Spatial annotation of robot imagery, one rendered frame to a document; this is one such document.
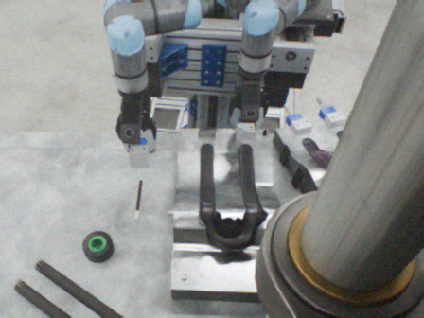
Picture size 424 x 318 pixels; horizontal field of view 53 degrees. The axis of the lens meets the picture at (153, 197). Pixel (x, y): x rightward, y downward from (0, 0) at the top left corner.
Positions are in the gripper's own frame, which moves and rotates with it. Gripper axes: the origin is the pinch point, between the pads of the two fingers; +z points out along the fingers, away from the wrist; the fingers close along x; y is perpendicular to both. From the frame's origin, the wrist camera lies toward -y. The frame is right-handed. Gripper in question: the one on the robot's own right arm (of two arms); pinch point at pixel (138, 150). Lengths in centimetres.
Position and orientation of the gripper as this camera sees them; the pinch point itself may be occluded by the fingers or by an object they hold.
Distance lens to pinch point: 113.8
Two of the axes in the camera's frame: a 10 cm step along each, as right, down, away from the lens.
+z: 0.6, 5.9, 8.1
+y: 0.8, -8.1, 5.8
